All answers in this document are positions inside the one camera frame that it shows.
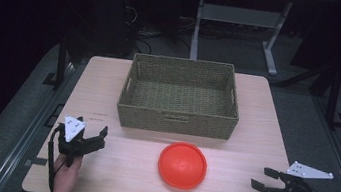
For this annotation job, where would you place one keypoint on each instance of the person's left hand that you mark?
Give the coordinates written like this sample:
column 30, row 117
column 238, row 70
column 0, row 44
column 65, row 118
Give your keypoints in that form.
column 66, row 175

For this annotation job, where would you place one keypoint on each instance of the white metal desk frame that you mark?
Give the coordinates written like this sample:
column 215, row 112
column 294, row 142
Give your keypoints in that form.
column 237, row 15

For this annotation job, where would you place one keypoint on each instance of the black metal stand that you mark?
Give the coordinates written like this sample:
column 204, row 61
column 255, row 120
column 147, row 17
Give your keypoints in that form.
column 61, row 60
column 333, row 98

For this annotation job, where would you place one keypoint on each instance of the orange plastic bowl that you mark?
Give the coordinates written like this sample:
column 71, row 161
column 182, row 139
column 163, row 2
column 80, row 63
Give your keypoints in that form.
column 182, row 165

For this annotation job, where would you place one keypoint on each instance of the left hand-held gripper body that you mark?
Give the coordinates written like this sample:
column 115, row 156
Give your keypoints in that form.
column 69, row 129

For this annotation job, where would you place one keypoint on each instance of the green woven basket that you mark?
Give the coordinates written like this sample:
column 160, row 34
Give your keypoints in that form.
column 176, row 120

